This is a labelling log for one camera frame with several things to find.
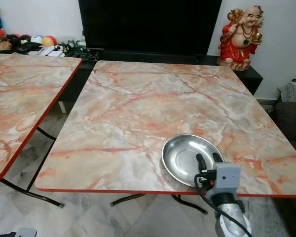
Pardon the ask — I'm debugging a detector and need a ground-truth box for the round silver metal plate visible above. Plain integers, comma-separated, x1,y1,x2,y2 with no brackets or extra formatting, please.
161,134,224,189

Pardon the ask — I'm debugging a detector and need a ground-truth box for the large marble pattern folding table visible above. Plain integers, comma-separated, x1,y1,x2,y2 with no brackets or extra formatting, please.
34,60,296,215

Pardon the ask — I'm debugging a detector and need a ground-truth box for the grey patterned cushion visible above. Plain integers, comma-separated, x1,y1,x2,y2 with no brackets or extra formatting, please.
280,80,296,104

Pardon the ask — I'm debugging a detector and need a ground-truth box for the black television console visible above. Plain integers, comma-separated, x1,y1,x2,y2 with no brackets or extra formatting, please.
58,47,264,103

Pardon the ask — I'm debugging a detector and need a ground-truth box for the red laughing Buddha statue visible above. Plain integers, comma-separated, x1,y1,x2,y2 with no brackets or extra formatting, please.
218,4,265,72

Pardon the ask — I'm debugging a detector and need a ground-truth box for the black flat television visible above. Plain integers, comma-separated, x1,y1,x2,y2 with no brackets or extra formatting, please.
77,0,223,56

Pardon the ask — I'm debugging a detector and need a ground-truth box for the black telephone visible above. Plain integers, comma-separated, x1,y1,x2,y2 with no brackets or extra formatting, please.
16,41,43,54

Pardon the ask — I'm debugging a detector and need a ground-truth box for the orange ball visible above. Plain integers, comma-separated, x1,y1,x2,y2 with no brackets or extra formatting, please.
43,35,57,47

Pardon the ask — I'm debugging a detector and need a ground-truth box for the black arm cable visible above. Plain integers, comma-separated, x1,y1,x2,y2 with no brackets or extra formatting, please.
194,173,253,237

